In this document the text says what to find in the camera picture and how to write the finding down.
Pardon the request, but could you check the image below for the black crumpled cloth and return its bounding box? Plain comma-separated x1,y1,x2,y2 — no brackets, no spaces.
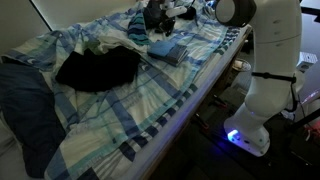
143,0,164,30

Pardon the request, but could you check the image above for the white bed mattress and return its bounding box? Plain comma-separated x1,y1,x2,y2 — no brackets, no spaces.
124,26,253,180

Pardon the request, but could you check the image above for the dark blue pillow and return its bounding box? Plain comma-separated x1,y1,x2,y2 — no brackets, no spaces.
177,5,198,21

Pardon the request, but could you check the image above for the white box device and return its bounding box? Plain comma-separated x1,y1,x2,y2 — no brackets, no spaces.
295,51,319,73

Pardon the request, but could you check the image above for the red handled tool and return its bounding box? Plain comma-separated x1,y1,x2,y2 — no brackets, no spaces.
194,113,212,130
209,94,232,110

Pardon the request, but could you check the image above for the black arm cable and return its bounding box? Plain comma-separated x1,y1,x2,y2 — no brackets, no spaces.
251,71,299,114

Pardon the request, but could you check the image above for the blue cover book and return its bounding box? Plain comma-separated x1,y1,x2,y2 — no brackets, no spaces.
147,39,190,68

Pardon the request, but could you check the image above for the dark blue blanket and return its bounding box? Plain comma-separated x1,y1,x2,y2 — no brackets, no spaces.
0,62,68,179

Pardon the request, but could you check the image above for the white shoe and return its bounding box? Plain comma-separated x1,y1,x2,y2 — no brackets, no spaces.
232,58,253,73

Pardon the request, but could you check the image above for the white crumpled cloth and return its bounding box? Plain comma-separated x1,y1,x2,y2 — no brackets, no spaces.
96,33,149,57

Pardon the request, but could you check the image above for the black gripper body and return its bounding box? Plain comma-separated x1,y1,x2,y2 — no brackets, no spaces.
158,13,177,32

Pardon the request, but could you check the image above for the green cloth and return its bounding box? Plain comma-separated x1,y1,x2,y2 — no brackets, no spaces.
82,39,102,55

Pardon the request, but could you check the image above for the teal navy striped cloth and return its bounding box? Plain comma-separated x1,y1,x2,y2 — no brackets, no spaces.
127,12,152,47

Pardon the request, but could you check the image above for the black garment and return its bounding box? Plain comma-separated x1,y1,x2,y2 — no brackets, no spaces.
54,45,142,93

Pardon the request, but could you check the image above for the blue checkered bed blanket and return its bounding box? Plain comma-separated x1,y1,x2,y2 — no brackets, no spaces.
1,0,249,180

